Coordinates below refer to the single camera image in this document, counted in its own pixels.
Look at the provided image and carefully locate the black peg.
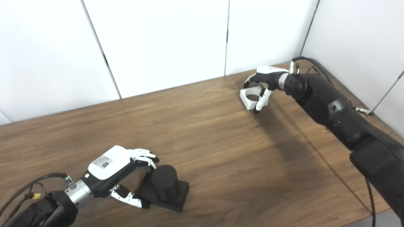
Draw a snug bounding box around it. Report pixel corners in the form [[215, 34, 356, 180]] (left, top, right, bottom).
[[136, 165, 190, 212]]

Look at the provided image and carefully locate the white square piece with hole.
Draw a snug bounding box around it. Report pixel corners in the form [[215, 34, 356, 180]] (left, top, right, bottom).
[[239, 87, 270, 111]]

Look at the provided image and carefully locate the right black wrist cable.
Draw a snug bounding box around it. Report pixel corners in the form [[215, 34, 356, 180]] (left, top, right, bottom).
[[289, 56, 335, 85]]

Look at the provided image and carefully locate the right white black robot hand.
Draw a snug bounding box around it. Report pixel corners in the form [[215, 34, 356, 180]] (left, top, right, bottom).
[[243, 66, 289, 114]]

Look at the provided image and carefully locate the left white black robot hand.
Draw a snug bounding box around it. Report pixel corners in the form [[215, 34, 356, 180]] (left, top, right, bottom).
[[80, 145, 160, 209]]

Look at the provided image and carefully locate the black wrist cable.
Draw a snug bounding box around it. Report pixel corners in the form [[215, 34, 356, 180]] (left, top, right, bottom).
[[289, 56, 335, 85], [0, 173, 76, 221]]

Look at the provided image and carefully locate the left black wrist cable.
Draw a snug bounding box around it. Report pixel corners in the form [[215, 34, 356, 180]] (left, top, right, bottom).
[[0, 173, 76, 221]]

